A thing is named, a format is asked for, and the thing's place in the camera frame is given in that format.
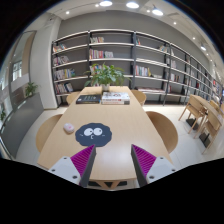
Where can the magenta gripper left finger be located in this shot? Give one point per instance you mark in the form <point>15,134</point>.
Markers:
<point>77,168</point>

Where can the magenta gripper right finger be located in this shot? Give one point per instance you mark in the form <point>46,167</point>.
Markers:
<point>148,167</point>

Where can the dark cartoon face mouse pad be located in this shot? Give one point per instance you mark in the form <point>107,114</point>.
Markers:
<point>96,134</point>

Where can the wooden chair near right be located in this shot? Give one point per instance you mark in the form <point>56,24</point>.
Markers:
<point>165,128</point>

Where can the wooden chair near left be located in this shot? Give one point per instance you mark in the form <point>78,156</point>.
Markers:
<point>45,130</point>

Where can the black book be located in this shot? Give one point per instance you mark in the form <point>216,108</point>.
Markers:
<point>89,99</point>

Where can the wooden chair far right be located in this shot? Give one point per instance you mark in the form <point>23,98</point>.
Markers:
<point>139,96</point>

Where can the wooden chair far left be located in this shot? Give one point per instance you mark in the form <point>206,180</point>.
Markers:
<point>71,97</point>

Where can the stack of white books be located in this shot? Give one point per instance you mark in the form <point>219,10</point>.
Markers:
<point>115,98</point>

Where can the wooden chair at side table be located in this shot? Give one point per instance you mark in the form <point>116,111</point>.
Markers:
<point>197,109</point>

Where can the side wooden table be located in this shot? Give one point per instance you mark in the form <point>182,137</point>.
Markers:
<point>208,106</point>

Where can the green potted plant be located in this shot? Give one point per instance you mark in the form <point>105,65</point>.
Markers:
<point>104,76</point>

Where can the small plant at left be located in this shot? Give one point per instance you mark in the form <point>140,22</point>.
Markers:
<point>30,89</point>

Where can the large bookshelf with books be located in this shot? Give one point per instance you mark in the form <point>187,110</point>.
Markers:
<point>160,69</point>

